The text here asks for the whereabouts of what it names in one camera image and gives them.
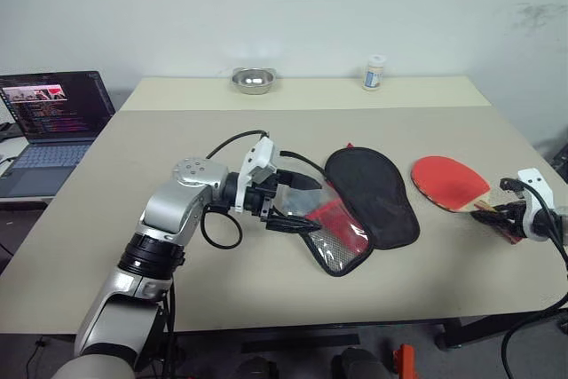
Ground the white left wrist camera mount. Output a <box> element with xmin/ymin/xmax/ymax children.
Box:
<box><xmin>233</xmin><ymin>136</ymin><xmax>280</xmax><ymax>214</ymax></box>

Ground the red table tennis paddle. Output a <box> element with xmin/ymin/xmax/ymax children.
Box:
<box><xmin>410</xmin><ymin>154</ymin><xmax>523</xmax><ymax>245</ymax></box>

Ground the black hanging body cable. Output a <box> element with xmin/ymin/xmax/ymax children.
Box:
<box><xmin>162</xmin><ymin>292</ymin><xmax>178</xmax><ymax>379</ymax></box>

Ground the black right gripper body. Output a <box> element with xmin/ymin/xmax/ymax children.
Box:
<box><xmin>505</xmin><ymin>200</ymin><xmax>533</xmax><ymax>239</ymax></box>

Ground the thin black wrist cable loop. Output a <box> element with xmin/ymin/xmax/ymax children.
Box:
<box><xmin>278</xmin><ymin>149</ymin><xmax>333</xmax><ymax>186</ymax></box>

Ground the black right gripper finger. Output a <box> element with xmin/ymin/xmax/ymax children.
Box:
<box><xmin>470</xmin><ymin>208</ymin><xmax>511</xmax><ymax>224</ymax></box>
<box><xmin>484</xmin><ymin>220</ymin><xmax>518</xmax><ymax>240</ymax></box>

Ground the black equipment by wall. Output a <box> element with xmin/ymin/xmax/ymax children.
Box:
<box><xmin>548</xmin><ymin>130</ymin><xmax>568</xmax><ymax>172</ymax></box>

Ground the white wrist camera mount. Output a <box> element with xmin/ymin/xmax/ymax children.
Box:
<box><xmin>233</xmin><ymin>136</ymin><xmax>280</xmax><ymax>214</ymax></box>
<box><xmin>517</xmin><ymin>167</ymin><xmax>556</xmax><ymax>243</ymax></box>

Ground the black paddle case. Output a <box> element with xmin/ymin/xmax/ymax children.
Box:
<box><xmin>282</xmin><ymin>142</ymin><xmax>422</xmax><ymax>279</ymax></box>

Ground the black table frame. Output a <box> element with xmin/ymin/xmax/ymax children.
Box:
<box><xmin>172</xmin><ymin>314</ymin><xmax>568</xmax><ymax>351</ymax></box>

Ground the small white-capped bottle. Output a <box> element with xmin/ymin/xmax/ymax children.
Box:
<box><xmin>360</xmin><ymin>54</ymin><xmax>389</xmax><ymax>91</ymax></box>

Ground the dark rounded shape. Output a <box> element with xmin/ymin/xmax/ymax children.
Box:
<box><xmin>330</xmin><ymin>345</ymin><xmax>392</xmax><ymax>379</ymax></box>
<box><xmin>233</xmin><ymin>354</ymin><xmax>281</xmax><ymax>379</ymax></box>

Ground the orange clamp-like object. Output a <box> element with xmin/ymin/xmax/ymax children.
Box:
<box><xmin>391</xmin><ymin>343</ymin><xmax>417</xmax><ymax>379</ymax></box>

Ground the stainless steel bowl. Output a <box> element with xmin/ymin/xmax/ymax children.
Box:
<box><xmin>229</xmin><ymin>66</ymin><xmax>279</xmax><ymax>97</ymax></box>

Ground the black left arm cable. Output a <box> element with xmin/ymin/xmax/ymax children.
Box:
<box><xmin>200</xmin><ymin>130</ymin><xmax>272</xmax><ymax>250</ymax></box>

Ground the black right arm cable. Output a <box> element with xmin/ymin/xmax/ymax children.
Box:
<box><xmin>498</xmin><ymin>177</ymin><xmax>568</xmax><ymax>379</ymax></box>

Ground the open blue-grey laptop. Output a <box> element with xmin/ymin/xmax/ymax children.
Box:
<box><xmin>0</xmin><ymin>70</ymin><xmax>118</xmax><ymax>199</ymax></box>

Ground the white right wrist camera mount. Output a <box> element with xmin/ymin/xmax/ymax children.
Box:
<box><xmin>517</xmin><ymin>167</ymin><xmax>556</xmax><ymax>243</ymax></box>

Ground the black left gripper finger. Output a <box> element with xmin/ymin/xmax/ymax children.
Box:
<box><xmin>265</xmin><ymin>215</ymin><xmax>322</xmax><ymax>234</ymax></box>
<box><xmin>277</xmin><ymin>168</ymin><xmax>323</xmax><ymax>192</ymax></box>

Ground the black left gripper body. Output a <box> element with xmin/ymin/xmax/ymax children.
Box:
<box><xmin>245</xmin><ymin>169</ymin><xmax>286</xmax><ymax>225</ymax></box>

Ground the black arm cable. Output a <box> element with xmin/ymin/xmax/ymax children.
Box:
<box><xmin>498</xmin><ymin>177</ymin><xmax>568</xmax><ymax>379</ymax></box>
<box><xmin>200</xmin><ymin>130</ymin><xmax>272</xmax><ymax>250</ymax></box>

